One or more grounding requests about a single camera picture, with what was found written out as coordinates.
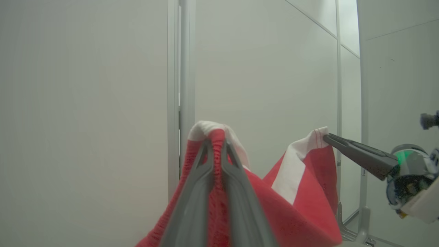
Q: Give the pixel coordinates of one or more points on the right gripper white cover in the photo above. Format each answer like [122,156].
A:
[411,185]

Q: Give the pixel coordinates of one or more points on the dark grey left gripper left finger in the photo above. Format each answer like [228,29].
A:
[188,219]

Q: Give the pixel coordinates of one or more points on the grey corner partition post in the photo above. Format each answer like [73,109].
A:
[363,137]

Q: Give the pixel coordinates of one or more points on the red white basketball jersey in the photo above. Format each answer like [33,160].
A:
[295,212]

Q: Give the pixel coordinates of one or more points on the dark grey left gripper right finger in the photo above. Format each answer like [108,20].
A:
[247,223]

